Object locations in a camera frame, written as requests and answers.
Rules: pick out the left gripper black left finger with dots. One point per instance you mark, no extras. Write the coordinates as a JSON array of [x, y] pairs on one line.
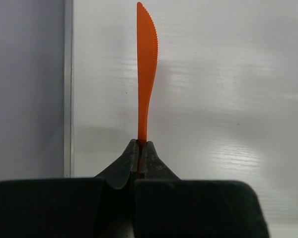
[[118, 173]]

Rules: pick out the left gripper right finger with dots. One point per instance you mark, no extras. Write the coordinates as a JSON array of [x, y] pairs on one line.
[[152, 166]]

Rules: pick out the red-orange plastic knife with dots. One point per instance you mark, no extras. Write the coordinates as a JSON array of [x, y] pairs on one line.
[[147, 55]]

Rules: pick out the aluminium rail left edge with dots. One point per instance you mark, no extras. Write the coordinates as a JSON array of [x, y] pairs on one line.
[[68, 67]]

